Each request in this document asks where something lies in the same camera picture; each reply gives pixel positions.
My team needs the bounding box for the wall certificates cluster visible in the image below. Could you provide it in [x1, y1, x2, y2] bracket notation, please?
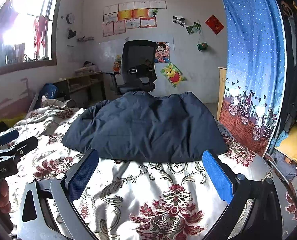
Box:
[102, 1, 167, 37]

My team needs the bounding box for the Winnie the Pooh poster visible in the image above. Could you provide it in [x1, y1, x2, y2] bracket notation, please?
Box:
[160, 62, 187, 87]

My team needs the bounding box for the green hanging pouch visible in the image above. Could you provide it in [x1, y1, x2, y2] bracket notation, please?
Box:
[197, 42, 209, 51]

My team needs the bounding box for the floral white red bedspread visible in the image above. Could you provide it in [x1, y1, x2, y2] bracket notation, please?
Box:
[0, 99, 297, 239]

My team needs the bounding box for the black mesh office chair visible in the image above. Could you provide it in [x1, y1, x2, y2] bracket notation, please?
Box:
[106, 40, 157, 95]

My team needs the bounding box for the light wooden board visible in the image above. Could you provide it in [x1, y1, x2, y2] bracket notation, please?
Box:
[216, 67, 227, 120]

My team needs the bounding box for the window with dark frame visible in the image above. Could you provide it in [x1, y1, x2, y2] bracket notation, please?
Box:
[0, 0, 61, 76]

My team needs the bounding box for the wooden desk with shelf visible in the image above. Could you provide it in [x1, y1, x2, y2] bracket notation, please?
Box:
[53, 72, 106, 108]

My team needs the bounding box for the blue dotted bicycle curtain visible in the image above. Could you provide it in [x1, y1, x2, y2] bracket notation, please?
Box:
[219, 0, 287, 155]

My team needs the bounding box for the blue backpack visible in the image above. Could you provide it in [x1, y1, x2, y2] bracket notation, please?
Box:
[36, 83, 58, 108]

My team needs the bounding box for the person's left hand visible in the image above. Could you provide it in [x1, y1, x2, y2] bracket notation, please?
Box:
[0, 179, 11, 213]

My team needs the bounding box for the round wall clock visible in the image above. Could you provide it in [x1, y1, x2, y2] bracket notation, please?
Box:
[66, 13, 75, 24]

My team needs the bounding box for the red paper square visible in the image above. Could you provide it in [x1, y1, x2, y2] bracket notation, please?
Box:
[205, 15, 224, 35]

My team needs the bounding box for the anime cartoon poster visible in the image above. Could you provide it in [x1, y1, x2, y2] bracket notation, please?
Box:
[155, 42, 170, 63]

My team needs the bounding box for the navy blue padded jacket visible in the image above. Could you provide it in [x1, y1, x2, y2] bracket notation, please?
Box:
[62, 92, 228, 163]

